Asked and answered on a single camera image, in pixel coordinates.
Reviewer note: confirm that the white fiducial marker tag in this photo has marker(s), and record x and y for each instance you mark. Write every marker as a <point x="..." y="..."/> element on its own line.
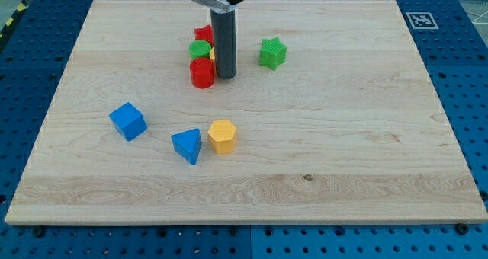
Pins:
<point x="420" y="20"/>

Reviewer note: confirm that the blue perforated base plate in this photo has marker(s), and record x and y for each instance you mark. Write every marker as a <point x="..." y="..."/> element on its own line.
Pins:
<point x="37" y="47"/>

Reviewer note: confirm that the blue cube block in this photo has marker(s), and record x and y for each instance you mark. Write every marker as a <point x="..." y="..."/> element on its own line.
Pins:
<point x="128" y="121"/>

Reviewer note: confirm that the red cylinder block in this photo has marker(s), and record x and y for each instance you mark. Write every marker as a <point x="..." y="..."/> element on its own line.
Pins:
<point x="202" y="73"/>

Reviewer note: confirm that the light wooden board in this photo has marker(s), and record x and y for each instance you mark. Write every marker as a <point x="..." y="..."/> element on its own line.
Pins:
<point x="349" y="130"/>

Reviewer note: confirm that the green star block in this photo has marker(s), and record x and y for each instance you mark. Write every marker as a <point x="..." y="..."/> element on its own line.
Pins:
<point x="272" y="53"/>

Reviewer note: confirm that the green cylinder block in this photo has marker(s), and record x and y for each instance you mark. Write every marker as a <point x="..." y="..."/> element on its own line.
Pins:
<point x="199" y="49"/>

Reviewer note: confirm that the yellow block behind rod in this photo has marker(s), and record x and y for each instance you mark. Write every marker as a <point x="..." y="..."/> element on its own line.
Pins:
<point x="212" y="58"/>

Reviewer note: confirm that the blue triangular prism block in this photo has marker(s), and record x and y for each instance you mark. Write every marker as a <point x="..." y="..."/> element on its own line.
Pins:
<point x="188" y="144"/>

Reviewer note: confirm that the red star block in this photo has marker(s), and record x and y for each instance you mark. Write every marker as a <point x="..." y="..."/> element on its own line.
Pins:
<point x="204" y="33"/>

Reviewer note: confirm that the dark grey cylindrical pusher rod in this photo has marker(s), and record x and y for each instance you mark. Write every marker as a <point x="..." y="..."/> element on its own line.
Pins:
<point x="224" y="43"/>

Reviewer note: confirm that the yellow hexagon block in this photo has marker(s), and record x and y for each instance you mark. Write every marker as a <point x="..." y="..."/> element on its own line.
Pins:
<point x="222" y="136"/>

